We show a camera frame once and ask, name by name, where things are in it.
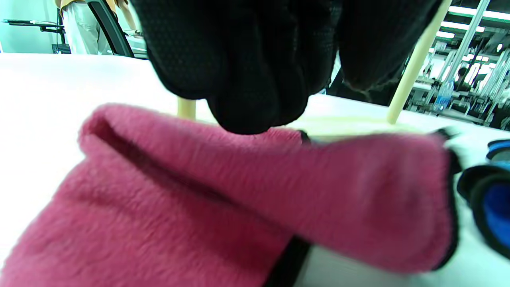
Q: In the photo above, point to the person's left hand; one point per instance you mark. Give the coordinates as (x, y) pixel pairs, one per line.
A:
(247, 52)

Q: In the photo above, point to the red hand towel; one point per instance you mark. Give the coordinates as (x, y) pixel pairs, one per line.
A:
(199, 207)

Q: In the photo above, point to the blue hand towel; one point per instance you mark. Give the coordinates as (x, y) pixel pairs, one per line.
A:
(496, 211)

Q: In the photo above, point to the wooden towel rack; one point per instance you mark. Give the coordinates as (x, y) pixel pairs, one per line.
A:
(410, 71)

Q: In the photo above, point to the black padded office chair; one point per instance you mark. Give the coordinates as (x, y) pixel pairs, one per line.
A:
(107, 28)

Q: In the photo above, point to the clear water bottle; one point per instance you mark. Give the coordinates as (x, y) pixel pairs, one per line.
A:
(443, 95)

